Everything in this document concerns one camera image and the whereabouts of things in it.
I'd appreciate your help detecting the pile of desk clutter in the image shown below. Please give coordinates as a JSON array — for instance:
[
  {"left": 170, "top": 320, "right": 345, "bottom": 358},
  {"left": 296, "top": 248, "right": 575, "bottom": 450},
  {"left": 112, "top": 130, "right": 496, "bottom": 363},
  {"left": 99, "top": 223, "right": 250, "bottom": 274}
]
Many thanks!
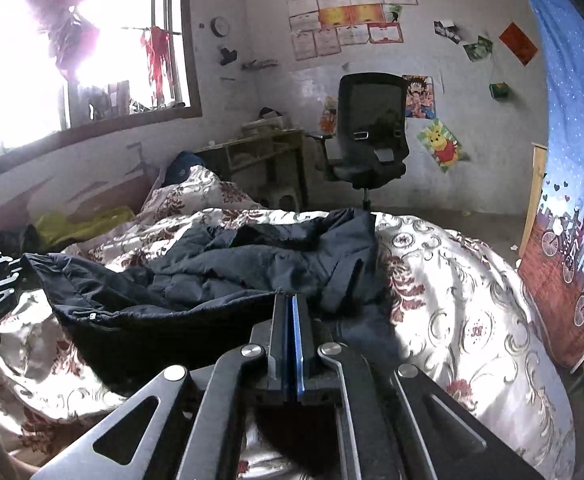
[{"left": 244, "top": 106, "right": 287, "bottom": 136}]

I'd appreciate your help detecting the group of wall certificates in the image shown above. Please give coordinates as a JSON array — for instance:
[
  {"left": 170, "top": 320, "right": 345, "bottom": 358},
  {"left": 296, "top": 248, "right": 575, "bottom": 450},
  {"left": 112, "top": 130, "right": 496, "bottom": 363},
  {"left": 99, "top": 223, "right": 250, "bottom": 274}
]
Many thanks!
[{"left": 288, "top": 0, "right": 417, "bottom": 61}]

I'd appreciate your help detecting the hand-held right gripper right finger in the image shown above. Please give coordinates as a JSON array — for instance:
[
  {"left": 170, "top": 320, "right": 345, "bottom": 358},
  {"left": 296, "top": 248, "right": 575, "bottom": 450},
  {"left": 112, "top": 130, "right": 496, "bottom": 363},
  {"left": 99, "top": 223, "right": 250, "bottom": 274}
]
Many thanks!
[{"left": 292, "top": 294, "right": 548, "bottom": 480}]

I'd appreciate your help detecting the red hanging garment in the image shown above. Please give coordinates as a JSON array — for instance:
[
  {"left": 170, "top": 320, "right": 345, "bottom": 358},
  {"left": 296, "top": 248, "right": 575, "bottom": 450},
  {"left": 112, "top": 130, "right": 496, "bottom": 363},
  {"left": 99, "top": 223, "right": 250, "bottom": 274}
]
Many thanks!
[{"left": 142, "top": 26, "right": 175, "bottom": 106}]

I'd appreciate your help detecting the dark wall photo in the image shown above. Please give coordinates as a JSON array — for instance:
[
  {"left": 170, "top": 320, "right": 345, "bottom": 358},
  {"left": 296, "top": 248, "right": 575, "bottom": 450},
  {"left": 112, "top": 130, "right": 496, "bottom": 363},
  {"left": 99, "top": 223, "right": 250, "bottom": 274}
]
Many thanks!
[{"left": 434, "top": 20, "right": 460, "bottom": 43}]

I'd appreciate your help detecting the yellow-green cloth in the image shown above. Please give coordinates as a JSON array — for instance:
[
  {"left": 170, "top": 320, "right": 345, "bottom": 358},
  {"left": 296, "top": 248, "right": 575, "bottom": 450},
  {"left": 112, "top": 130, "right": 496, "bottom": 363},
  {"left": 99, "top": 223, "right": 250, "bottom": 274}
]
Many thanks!
[{"left": 34, "top": 206, "right": 136, "bottom": 253}]

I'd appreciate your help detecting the green wall photo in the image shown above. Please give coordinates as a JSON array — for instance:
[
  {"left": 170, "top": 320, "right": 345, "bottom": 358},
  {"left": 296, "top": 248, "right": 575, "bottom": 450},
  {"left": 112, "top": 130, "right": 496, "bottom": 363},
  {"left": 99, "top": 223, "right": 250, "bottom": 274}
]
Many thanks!
[{"left": 463, "top": 36, "right": 494, "bottom": 62}]

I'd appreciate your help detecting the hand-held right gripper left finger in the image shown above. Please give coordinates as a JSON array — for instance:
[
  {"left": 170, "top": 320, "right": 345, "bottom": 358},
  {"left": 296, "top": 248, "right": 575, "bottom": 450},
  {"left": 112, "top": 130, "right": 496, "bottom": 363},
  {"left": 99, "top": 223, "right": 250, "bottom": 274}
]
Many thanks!
[{"left": 32, "top": 294, "right": 291, "bottom": 480}]

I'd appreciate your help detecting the black office chair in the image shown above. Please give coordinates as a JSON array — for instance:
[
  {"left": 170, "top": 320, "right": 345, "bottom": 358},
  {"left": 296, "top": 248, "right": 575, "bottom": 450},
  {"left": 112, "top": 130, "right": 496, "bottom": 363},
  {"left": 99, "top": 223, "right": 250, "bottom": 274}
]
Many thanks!
[{"left": 306, "top": 72, "right": 410, "bottom": 211}]

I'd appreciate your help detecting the dark navy jacket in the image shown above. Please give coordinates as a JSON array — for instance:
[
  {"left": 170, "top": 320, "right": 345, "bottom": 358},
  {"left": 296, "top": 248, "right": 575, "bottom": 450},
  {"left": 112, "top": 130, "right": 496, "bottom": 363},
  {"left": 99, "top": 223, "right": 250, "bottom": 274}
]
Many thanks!
[{"left": 22, "top": 207, "right": 407, "bottom": 396}]

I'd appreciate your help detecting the yellow bear poster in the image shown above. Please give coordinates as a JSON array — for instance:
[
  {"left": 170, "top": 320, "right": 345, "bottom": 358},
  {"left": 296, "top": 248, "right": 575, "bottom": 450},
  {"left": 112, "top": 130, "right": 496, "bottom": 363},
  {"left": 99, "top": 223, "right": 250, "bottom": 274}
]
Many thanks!
[{"left": 417, "top": 119, "right": 470, "bottom": 173}]

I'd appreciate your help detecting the cartoon character poster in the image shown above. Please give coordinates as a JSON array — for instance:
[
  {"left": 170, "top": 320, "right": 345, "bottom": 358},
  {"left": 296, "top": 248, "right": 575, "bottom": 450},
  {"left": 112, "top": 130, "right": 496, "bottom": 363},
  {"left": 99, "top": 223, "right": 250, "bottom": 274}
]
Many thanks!
[{"left": 403, "top": 75, "right": 437, "bottom": 120}]

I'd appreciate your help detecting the dark blue pillow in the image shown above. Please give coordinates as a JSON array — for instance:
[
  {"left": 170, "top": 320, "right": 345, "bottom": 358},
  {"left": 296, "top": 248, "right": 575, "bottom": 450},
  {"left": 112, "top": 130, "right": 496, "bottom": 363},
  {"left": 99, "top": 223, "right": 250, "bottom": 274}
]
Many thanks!
[{"left": 164, "top": 151, "right": 207, "bottom": 186}]

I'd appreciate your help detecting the blue printed curtain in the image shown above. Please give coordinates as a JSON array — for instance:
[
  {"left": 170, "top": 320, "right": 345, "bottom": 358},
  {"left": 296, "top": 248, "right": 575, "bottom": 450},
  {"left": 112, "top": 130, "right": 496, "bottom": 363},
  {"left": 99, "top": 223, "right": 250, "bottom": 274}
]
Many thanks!
[{"left": 517, "top": 0, "right": 584, "bottom": 373}]

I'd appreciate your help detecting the window with brown frame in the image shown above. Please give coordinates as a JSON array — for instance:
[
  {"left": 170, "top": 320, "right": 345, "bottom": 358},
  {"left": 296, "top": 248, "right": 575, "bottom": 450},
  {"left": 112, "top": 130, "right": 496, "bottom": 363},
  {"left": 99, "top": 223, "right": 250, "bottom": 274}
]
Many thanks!
[{"left": 0, "top": 0, "right": 203, "bottom": 171}]

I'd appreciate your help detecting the wooden desk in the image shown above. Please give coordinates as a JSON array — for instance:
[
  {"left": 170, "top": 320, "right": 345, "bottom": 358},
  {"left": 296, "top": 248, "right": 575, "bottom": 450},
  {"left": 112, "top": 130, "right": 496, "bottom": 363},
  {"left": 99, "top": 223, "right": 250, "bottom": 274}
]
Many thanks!
[{"left": 194, "top": 129, "right": 307, "bottom": 211}]

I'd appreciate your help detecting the wooden plank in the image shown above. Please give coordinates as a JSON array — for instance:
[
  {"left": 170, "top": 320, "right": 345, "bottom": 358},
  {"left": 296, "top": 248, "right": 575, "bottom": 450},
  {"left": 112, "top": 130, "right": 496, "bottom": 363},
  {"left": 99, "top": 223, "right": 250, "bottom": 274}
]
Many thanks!
[{"left": 518, "top": 142, "right": 549, "bottom": 261}]

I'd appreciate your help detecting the red envelope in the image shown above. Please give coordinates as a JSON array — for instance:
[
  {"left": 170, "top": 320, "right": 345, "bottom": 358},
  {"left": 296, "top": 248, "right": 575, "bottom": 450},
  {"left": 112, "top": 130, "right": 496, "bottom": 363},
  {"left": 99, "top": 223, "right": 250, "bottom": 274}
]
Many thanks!
[{"left": 499, "top": 21, "right": 539, "bottom": 67}]

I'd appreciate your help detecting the floral satin blanket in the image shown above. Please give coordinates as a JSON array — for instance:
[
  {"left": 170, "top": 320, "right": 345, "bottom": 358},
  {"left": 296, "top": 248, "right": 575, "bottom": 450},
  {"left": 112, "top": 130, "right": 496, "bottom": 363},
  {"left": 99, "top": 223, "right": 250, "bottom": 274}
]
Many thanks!
[{"left": 0, "top": 165, "right": 578, "bottom": 480}]

